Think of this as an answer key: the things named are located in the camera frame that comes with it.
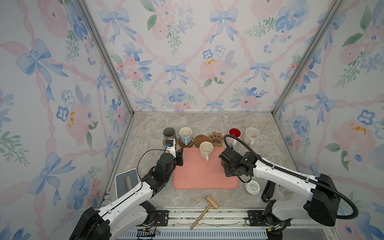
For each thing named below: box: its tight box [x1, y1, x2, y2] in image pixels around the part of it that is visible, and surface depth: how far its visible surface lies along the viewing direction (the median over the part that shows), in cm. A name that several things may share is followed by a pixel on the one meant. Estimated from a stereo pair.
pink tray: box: [173, 147, 239, 189], surface depth 88 cm
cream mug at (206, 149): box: [199, 141, 214, 162], surface depth 92 cm
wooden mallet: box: [190, 196, 219, 231], surface depth 78 cm
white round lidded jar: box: [245, 180, 261, 195], surface depth 79 cm
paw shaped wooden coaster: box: [208, 131, 224, 147], surface depth 105 cm
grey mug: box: [163, 127, 176, 140], surface depth 97 cm
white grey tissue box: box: [115, 168, 141, 199], surface depth 84 cm
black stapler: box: [261, 180, 276, 203], surface depth 81 cm
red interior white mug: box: [228, 127, 242, 146], surface depth 102 cm
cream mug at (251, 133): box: [242, 127, 260, 146], surface depth 100 cm
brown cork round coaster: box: [193, 135, 210, 148], surface depth 106 cm
